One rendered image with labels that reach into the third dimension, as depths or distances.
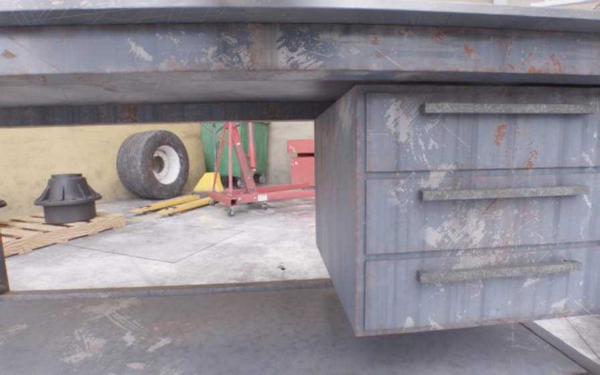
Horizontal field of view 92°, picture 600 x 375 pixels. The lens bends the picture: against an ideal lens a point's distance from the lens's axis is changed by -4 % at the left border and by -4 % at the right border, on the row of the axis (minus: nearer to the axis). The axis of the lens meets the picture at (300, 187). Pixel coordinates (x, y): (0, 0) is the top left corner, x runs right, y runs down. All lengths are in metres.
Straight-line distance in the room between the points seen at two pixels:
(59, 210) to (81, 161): 2.04
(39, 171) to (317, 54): 4.68
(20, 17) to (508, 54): 0.62
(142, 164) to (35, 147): 1.24
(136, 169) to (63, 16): 4.34
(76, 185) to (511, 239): 3.15
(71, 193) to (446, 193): 3.06
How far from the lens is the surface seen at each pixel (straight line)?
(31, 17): 0.50
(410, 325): 0.60
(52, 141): 5.05
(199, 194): 4.70
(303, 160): 5.89
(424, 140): 0.53
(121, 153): 5.23
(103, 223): 3.31
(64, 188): 3.27
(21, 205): 4.89
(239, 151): 3.76
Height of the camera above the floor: 0.69
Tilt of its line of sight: 7 degrees down
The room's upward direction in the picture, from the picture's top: 1 degrees counter-clockwise
